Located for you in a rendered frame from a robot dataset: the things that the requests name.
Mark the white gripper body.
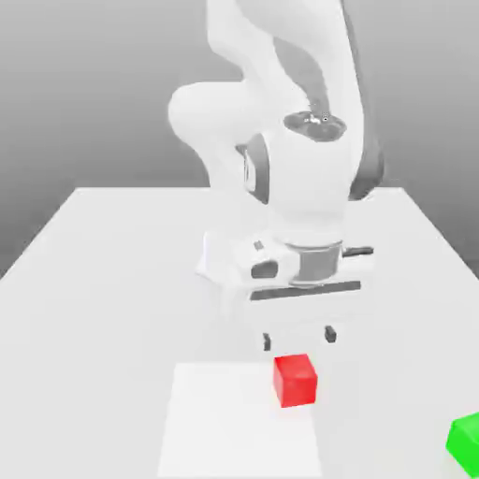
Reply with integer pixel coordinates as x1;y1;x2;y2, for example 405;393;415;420
241;277;370;332

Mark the small green cube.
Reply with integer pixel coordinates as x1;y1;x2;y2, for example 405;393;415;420
444;411;479;479

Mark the small red cube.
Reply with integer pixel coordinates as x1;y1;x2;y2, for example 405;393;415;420
271;353;319;410

